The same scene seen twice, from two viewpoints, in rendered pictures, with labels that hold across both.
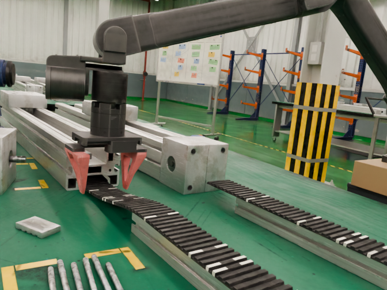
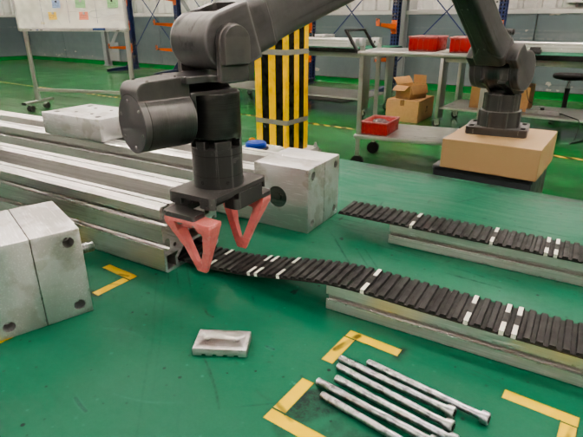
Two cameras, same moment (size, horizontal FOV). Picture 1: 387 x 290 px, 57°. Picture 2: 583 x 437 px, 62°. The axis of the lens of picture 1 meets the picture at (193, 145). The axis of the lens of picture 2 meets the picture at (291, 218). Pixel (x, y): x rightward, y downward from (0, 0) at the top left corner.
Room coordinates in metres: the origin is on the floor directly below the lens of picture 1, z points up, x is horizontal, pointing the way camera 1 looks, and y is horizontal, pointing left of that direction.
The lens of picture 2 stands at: (0.07, 0.28, 1.06)
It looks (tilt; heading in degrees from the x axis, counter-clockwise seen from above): 22 degrees down; 337
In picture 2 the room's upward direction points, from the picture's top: straight up
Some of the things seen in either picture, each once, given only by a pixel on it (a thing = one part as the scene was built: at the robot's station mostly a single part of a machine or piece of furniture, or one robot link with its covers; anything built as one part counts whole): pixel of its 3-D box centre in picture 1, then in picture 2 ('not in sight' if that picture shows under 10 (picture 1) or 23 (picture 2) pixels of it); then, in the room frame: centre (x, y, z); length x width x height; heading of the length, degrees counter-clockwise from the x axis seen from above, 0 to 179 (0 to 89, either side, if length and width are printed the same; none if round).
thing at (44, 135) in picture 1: (41, 130); (5, 179); (0.96, 0.41, 0.82); 0.80 x 0.10 x 0.09; 36
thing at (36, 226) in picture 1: (38, 226); (222, 342); (0.44, 0.19, 0.78); 0.05 x 0.03 x 0.01; 63
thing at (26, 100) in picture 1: (23, 103); not in sight; (1.16, 0.56, 0.87); 0.16 x 0.11 x 0.07; 36
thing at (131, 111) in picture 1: (109, 114); (96, 128); (1.07, 0.26, 0.87); 0.16 x 0.11 x 0.07; 36
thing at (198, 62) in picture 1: (186, 83); (74, 29); (6.74, 0.23, 0.97); 1.51 x 0.50 x 1.95; 52
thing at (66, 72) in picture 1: (85, 64); (181, 86); (0.58, 0.18, 1.00); 0.12 x 0.09 x 0.12; 110
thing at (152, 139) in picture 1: (107, 130); (100, 153); (1.07, 0.26, 0.82); 0.80 x 0.10 x 0.09; 36
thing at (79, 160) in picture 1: (91, 165); (207, 231); (0.58, 0.17, 0.84); 0.07 x 0.07 x 0.09; 36
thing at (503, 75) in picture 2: not in sight; (503, 75); (0.83, -0.51, 0.96); 0.09 x 0.05 x 0.10; 110
